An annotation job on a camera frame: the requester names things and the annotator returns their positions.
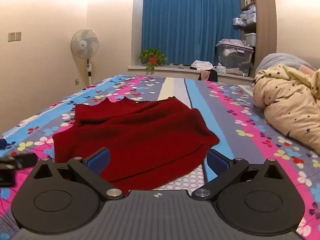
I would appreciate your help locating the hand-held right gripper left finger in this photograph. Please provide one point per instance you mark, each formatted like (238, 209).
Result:
(100, 158)

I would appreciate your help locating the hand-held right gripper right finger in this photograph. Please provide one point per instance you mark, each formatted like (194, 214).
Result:
(217, 160)

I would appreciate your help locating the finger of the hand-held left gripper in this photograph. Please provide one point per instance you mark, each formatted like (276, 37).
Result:
(22, 160)
(3, 144)

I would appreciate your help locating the red knitted sweater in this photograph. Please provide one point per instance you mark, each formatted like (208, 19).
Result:
(140, 135)

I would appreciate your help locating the floral striped blanket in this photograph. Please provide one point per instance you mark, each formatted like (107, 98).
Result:
(250, 135)

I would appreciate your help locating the pink cloth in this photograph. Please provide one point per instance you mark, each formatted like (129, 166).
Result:
(205, 75)

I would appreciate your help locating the tissue box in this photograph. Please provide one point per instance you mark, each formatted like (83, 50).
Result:
(221, 69)

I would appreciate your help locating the yellow star-print quilt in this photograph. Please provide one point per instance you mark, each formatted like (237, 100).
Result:
(290, 105)

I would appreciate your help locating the windowsill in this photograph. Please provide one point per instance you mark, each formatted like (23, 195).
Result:
(180, 70)

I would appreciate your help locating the clear plastic storage box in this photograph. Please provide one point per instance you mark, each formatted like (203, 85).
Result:
(233, 60)

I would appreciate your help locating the potted green plant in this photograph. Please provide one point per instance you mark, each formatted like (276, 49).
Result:
(152, 57)

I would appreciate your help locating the white standing fan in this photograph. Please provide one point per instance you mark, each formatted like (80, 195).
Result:
(84, 43)

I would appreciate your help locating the grey pillow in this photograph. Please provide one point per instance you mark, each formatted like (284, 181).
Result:
(280, 59)

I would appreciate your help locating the white plastic basket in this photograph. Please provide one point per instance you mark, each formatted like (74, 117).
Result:
(250, 39)

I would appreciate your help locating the blue curtain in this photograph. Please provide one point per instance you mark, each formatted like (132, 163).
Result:
(190, 25)

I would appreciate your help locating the stack of white packs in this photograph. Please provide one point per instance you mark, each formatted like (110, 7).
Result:
(246, 15)

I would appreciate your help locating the wooden shelf unit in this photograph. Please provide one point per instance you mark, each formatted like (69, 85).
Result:
(266, 17)

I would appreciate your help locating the wall socket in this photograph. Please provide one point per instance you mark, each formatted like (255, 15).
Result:
(11, 36)
(18, 36)

